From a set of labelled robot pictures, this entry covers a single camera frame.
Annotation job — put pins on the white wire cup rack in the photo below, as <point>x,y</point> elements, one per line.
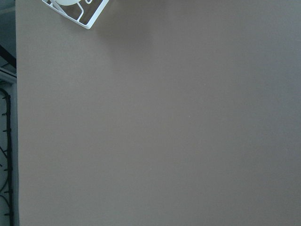
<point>82,12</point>

